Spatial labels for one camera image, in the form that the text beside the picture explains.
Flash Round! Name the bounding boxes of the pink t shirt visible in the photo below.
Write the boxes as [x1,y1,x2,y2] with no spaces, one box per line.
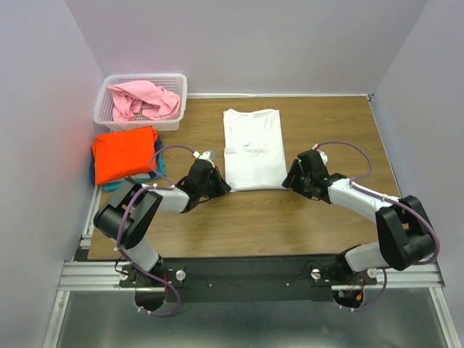
[107,80,181,122]

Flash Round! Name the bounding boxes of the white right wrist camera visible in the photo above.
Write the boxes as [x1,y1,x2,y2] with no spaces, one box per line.
[311,144,328,165]

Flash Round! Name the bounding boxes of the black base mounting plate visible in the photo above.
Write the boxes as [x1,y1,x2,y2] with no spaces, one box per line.
[117,253,378,304]

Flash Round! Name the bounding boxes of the white t shirt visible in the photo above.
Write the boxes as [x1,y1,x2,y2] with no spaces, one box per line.
[223,109,287,192]

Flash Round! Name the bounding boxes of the folded teal t shirt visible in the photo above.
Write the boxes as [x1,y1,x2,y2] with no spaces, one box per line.
[103,154,166,192]

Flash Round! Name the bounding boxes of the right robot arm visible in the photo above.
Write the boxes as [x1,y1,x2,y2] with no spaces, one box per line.
[282,149,439,284]

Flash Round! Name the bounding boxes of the folded orange t shirt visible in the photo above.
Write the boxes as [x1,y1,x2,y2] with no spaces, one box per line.
[91,125,159,186]

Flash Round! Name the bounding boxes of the white plastic laundry basket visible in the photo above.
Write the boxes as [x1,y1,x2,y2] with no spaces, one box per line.
[94,73,188,131]

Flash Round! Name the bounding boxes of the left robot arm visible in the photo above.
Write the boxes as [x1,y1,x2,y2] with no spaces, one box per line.
[94,159,231,286]

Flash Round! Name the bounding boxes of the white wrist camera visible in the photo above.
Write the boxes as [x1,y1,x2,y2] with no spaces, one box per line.
[193,149,215,165]
[311,144,328,165]

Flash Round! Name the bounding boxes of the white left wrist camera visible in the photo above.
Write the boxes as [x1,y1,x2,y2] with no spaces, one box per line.
[193,149,215,165]

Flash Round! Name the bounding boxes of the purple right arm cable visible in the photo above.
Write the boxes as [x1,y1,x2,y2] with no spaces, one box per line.
[313,140,442,312]

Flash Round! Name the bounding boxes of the folded blue t shirt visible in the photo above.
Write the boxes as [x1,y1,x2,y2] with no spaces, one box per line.
[88,129,163,184]

